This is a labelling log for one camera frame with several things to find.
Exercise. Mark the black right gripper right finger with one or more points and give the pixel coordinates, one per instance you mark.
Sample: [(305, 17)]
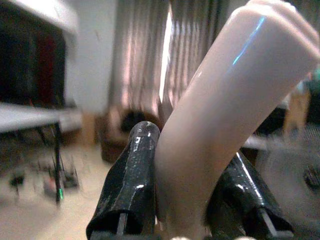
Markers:
[(240, 192)]

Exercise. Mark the striped beige curtain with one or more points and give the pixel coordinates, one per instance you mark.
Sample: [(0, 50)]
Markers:
[(147, 50)]

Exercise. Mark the white folding table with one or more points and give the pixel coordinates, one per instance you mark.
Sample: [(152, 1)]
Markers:
[(37, 115)]

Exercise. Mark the dark electronic device with green light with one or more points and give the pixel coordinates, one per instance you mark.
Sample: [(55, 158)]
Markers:
[(58, 185)]

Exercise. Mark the brown wicker basket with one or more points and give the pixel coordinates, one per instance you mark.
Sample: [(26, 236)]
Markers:
[(117, 135)]

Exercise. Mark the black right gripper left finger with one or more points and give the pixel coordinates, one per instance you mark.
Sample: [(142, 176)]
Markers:
[(130, 175)]

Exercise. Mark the grey mesh office chair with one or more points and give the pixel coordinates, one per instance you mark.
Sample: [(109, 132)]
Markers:
[(290, 180)]

